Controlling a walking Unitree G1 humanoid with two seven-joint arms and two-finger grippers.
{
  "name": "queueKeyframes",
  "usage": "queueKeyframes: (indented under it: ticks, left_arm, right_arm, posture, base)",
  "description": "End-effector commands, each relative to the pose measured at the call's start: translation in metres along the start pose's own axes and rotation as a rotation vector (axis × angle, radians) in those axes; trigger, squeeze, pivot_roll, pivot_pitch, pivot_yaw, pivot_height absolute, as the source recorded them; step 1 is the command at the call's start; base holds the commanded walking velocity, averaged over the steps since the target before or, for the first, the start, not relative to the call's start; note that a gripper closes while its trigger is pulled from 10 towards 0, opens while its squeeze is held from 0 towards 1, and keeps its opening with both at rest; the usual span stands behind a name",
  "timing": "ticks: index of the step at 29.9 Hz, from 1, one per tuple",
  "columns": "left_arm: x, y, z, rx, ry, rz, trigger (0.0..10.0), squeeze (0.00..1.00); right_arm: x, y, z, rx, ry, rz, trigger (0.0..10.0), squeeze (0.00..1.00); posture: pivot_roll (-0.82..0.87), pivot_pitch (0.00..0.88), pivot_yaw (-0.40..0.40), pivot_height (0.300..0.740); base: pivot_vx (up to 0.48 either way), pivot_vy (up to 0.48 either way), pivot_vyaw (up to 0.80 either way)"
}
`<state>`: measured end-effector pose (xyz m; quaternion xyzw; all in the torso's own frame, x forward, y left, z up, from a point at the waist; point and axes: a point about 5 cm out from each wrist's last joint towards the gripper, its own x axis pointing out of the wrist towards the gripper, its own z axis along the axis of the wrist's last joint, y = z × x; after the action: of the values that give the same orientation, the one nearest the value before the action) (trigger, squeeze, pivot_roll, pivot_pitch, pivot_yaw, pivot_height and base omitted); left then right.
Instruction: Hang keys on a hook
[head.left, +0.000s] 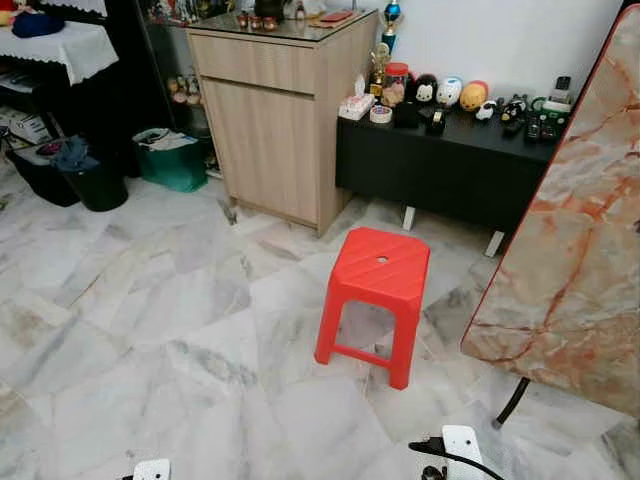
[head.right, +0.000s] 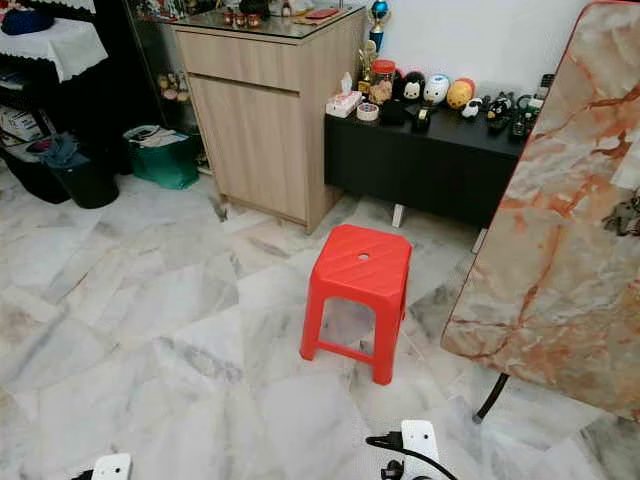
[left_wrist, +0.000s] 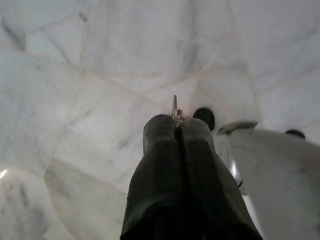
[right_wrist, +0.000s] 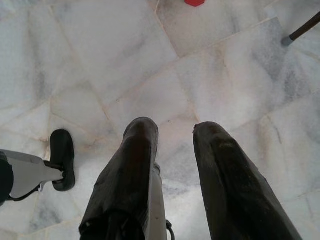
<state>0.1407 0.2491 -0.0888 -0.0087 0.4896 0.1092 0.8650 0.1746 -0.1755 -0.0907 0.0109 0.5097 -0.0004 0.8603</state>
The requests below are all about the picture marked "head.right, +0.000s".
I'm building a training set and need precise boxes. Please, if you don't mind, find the marble pattern folding table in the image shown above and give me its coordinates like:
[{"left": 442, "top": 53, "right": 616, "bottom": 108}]
[{"left": 439, "top": 0, "right": 640, "bottom": 422}]

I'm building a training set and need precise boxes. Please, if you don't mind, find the black white figurine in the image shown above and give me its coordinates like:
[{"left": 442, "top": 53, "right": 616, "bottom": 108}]
[{"left": 486, "top": 92, "right": 514, "bottom": 122}]

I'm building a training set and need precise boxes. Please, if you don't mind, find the black tape dispenser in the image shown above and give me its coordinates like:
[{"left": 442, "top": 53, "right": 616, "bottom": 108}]
[{"left": 412, "top": 104, "right": 434, "bottom": 134}]

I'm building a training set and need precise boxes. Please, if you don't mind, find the dark blue bundle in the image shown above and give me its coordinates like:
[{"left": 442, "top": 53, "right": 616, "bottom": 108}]
[{"left": 0, "top": 7, "right": 57, "bottom": 37}]

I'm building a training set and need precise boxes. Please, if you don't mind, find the blue and gold trophy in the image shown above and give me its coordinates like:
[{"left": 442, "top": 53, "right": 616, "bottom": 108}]
[{"left": 367, "top": 0, "right": 392, "bottom": 52}]

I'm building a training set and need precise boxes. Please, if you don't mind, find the yellow plush toy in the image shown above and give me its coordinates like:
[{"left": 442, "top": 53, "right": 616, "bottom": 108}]
[{"left": 445, "top": 76, "right": 477, "bottom": 111}]

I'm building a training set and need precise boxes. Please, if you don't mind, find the red plastic stool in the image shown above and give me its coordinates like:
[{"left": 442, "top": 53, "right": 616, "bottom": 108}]
[{"left": 298, "top": 222, "right": 414, "bottom": 387}]

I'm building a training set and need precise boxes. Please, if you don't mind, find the light wood cabinet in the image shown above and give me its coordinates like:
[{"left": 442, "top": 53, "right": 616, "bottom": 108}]
[{"left": 171, "top": 4, "right": 367, "bottom": 235}]

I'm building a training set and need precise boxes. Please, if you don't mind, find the black pouch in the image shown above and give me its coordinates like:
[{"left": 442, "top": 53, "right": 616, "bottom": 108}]
[{"left": 379, "top": 99, "right": 410, "bottom": 127}]

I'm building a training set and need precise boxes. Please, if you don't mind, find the round black waste bin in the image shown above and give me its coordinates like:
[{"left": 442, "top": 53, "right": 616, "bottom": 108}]
[{"left": 44, "top": 134, "right": 122, "bottom": 210}]

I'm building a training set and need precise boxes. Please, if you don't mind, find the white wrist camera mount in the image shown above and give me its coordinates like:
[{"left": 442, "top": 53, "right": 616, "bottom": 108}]
[
  {"left": 399, "top": 419, "right": 442, "bottom": 480},
  {"left": 90, "top": 452, "right": 133, "bottom": 480}
]

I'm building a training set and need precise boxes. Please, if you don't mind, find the black incense pot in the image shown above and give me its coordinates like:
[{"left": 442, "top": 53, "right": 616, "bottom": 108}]
[{"left": 239, "top": 0, "right": 274, "bottom": 20}]

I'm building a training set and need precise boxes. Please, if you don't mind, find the red envelope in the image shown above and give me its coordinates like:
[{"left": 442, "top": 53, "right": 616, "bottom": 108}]
[{"left": 302, "top": 6, "right": 342, "bottom": 22}]

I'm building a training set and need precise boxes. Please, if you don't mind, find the black tv console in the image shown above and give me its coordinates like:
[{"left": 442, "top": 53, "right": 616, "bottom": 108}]
[{"left": 322, "top": 104, "right": 542, "bottom": 253}]

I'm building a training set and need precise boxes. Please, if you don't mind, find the cordless phone on base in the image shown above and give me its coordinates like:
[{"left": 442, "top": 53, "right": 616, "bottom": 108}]
[{"left": 533, "top": 72, "right": 557, "bottom": 105}]

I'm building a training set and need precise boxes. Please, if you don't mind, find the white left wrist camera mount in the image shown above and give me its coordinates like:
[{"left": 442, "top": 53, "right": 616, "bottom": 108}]
[{"left": 90, "top": 452, "right": 133, "bottom": 480}]

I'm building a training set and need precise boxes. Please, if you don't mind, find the white paper label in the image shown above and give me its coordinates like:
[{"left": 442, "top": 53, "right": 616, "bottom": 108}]
[{"left": 610, "top": 148, "right": 640, "bottom": 192}]

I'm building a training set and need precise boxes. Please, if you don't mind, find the dark glass display shelf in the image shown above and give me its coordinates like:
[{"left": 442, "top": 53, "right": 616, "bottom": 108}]
[{"left": 104, "top": 0, "right": 212, "bottom": 168}]

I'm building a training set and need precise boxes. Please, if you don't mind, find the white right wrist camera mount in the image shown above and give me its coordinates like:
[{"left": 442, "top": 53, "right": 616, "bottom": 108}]
[{"left": 399, "top": 419, "right": 442, "bottom": 480}]

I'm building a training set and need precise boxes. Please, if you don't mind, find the dark key bunch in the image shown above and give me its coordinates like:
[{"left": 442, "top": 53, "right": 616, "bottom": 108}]
[{"left": 602, "top": 189, "right": 640, "bottom": 239}]

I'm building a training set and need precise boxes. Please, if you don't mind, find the red lid snack jar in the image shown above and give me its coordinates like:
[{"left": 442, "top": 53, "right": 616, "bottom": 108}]
[{"left": 369, "top": 58, "right": 399, "bottom": 106}]

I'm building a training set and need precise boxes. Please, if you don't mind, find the black storage tub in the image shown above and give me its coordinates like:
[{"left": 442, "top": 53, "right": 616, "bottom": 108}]
[{"left": 0, "top": 139, "right": 62, "bottom": 205}]

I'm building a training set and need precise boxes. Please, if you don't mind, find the black table leg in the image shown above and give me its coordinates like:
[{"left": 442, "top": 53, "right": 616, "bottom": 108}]
[{"left": 472, "top": 371, "right": 512, "bottom": 424}]

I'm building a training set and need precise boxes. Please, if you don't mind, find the green shopping bag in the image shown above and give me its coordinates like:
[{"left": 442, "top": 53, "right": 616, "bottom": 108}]
[{"left": 124, "top": 123, "right": 202, "bottom": 192}]

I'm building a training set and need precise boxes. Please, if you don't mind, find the white plush toy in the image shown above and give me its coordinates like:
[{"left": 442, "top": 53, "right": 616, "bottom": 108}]
[{"left": 421, "top": 72, "right": 451, "bottom": 106}]

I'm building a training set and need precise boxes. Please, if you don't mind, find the white lace tablecloth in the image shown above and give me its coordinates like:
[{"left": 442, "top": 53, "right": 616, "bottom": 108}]
[{"left": 0, "top": 16, "right": 110, "bottom": 84}]

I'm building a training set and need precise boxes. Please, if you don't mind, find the black mouse plush toy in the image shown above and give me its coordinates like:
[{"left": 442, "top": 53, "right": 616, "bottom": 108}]
[{"left": 397, "top": 69, "right": 426, "bottom": 104}]

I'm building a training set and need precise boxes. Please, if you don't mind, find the small gold trophy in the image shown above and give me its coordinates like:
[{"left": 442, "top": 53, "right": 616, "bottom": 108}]
[{"left": 356, "top": 39, "right": 379, "bottom": 94}]

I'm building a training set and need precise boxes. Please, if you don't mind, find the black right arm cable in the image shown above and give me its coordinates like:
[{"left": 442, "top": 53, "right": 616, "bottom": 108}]
[{"left": 364, "top": 432, "right": 457, "bottom": 480}]

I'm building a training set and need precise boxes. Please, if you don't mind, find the pink white tissue box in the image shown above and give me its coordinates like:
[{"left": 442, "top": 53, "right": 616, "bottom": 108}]
[{"left": 324, "top": 71, "right": 365, "bottom": 119}]

